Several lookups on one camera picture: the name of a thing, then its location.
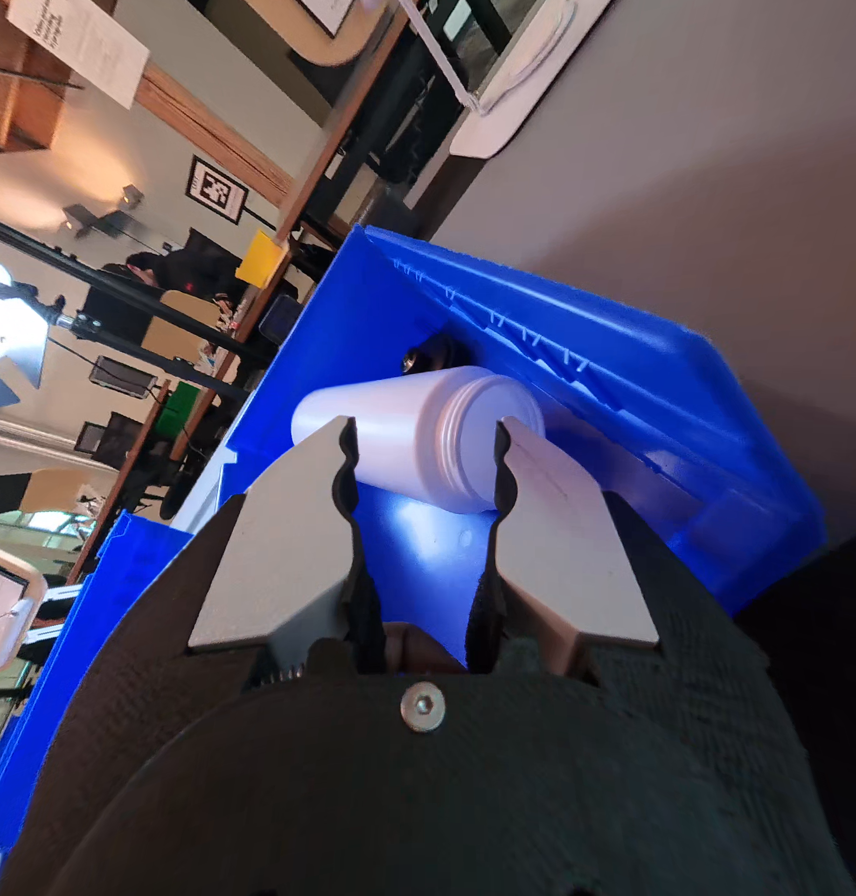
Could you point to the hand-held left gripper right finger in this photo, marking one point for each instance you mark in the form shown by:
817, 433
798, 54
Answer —
575, 553

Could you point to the black bottle lid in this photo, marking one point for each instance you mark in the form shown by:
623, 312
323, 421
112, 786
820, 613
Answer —
435, 353

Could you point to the wooden sign board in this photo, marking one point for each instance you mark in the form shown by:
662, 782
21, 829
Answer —
330, 49

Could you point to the grey wall lamp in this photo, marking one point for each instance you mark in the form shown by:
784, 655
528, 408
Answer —
99, 213

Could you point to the green crate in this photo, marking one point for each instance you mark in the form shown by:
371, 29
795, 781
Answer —
179, 409

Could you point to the yellow box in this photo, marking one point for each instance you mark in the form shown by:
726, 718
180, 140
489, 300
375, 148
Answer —
260, 260

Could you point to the wooden post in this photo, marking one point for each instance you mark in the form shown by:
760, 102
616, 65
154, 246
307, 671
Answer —
211, 133

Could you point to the black and white marker sign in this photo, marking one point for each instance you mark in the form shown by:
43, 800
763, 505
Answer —
216, 189

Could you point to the person's left hand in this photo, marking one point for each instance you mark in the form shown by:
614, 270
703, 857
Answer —
421, 651

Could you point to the dark blue pole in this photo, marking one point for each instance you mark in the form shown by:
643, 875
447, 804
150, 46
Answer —
106, 276

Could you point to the white paper notice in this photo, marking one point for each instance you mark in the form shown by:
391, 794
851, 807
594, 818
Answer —
78, 49

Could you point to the black light stand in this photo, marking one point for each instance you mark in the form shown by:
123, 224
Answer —
141, 350

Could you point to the white plastic bottle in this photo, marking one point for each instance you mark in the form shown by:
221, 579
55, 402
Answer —
428, 434

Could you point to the blue plastic bin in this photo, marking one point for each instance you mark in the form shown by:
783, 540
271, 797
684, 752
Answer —
645, 420
85, 630

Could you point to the dark monitor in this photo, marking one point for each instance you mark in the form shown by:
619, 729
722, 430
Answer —
123, 376

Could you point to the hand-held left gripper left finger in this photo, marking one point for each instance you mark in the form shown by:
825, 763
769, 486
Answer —
281, 546

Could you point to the white light panel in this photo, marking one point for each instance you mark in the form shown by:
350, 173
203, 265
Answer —
8, 336

